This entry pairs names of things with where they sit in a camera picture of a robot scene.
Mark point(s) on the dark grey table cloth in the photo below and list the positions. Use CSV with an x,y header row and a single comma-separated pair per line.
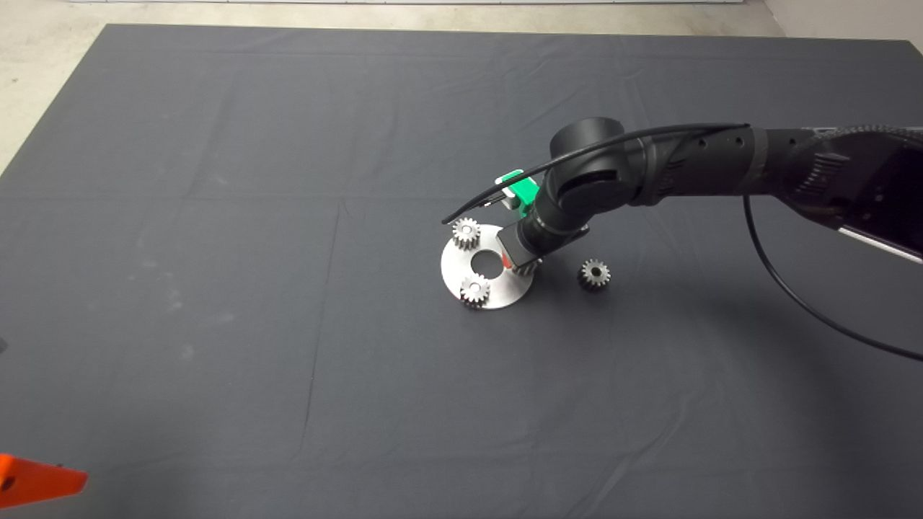
x,y
216,288

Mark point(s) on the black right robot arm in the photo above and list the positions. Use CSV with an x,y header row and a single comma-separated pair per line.
x,y
692,169

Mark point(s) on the bright green camera mount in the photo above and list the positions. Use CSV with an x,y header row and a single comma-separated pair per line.
x,y
525,191

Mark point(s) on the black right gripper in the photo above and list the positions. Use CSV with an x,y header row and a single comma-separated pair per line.
x,y
523,245

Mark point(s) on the larger steel bevel gear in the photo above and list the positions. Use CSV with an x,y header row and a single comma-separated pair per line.
x,y
528,269

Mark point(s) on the round metal plate with hole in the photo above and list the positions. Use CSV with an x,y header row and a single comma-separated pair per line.
x,y
505,294

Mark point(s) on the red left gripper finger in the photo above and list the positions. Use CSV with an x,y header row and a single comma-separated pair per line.
x,y
32,479

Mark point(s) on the small silver camera box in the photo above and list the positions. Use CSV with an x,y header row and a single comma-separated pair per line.
x,y
513,204

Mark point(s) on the small dark steel gear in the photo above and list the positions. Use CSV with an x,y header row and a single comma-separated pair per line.
x,y
587,279

